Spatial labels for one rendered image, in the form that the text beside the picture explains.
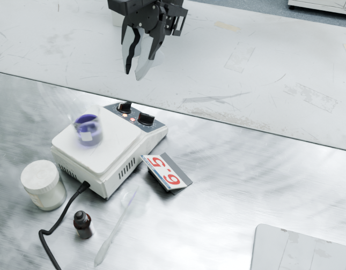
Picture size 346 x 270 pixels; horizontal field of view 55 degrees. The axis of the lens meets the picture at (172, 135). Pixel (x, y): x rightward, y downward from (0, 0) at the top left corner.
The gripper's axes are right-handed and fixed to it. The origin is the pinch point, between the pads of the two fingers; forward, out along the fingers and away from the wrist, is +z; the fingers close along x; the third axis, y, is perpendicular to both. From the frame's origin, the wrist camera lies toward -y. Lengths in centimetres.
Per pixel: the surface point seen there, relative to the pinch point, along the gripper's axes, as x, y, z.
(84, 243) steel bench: -14.1, -15.8, 25.1
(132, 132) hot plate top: -8.6, -4.9, 8.3
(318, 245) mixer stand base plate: -43.3, 8.0, 13.3
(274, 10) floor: 74, 230, -18
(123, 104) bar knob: -0.4, -0.2, 7.1
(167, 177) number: -16.5, -1.4, 14.0
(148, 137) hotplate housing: -9.8, -1.3, 9.5
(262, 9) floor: 83, 225, -16
